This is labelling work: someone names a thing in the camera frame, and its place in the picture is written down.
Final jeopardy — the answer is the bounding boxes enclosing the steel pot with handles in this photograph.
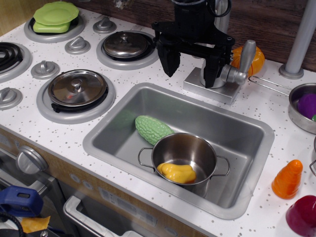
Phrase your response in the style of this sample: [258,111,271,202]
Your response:
[138,133,231,198]

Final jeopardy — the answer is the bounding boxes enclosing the silver toy faucet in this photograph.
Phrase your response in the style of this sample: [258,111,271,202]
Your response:
[183,0,257,106]

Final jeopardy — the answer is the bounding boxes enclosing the grey vertical pole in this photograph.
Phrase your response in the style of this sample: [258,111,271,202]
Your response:
[279,0,316,79]

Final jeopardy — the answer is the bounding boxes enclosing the green plastic plate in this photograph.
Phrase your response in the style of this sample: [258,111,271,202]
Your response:
[33,1,79,26]

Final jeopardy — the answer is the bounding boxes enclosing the steel pot lid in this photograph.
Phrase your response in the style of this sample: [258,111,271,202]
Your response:
[103,32,149,59]
[47,70,108,107]

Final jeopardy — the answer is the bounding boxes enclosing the black cable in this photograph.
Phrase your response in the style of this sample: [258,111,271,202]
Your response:
[0,211,24,235]

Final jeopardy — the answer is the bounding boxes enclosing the silver stove knob middle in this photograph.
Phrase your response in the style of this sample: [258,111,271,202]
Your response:
[65,36,91,55]

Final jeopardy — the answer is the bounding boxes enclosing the front right burner ring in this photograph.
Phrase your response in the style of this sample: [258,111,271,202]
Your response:
[36,69,117,125]

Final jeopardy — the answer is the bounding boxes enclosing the rear left burner ring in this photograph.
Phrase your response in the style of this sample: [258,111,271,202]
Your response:
[23,14,86,44]

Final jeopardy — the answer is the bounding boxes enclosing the rear steel pot lid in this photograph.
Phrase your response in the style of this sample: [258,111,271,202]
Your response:
[103,32,149,59]

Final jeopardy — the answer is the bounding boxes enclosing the silver stove knob front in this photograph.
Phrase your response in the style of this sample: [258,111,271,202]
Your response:
[31,60,60,79]

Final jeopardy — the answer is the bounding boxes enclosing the steel saucepan with wire handle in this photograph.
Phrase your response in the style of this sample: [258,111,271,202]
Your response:
[248,76,316,134]

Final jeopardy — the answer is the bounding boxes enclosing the green toy bitter gourd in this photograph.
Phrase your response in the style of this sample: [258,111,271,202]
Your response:
[135,115,174,146]

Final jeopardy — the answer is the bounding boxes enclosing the silver oven door handle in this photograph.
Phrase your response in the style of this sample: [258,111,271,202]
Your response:
[63,195,139,237]

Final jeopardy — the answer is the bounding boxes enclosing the yellow toy bell pepper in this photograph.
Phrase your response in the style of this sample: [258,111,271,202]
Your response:
[157,163,197,184]

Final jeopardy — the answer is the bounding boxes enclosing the yellow tape piece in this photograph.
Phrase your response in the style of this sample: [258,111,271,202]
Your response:
[21,216,51,234]

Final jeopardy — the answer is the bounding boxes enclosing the silver stove knob rear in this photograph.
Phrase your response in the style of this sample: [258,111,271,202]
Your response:
[93,17,117,34]

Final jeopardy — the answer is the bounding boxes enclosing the green plastic dish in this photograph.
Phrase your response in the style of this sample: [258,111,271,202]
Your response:
[33,22,71,34]

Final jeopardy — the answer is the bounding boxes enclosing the black coil burner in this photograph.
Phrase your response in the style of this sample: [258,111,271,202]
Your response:
[0,42,32,83]

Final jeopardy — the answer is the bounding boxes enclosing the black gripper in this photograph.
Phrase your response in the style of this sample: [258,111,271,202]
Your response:
[152,0,235,88]

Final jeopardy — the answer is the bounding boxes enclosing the front steel pot lid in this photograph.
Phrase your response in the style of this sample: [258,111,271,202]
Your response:
[47,70,108,107]

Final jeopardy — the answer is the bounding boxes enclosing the blue clamp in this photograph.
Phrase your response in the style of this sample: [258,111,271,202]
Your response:
[0,186,43,217]

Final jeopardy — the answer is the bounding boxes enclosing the orange toy carrot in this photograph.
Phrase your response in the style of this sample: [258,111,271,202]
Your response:
[271,159,303,199]

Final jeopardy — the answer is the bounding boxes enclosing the orange toy pumpkin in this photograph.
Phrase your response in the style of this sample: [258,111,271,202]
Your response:
[231,46,265,76]

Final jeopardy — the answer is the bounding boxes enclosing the purple toy eggplant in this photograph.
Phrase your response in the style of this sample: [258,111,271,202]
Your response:
[297,93,316,119]

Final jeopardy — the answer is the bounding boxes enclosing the silver oven dial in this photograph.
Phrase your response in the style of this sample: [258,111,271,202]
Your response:
[15,146,48,175]

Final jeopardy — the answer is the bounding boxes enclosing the silver stove knob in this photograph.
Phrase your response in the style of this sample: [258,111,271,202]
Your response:
[65,36,91,55]
[93,17,117,34]
[31,60,60,79]
[0,87,23,111]

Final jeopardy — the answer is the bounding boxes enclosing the silver stove knob left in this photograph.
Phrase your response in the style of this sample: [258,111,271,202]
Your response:
[0,87,23,111]

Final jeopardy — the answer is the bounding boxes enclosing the dark red toy vegetable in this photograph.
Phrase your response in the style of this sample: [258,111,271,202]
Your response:
[286,195,316,237]

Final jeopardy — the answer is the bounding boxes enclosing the silver sink basin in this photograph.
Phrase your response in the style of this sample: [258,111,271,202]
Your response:
[83,83,274,220]

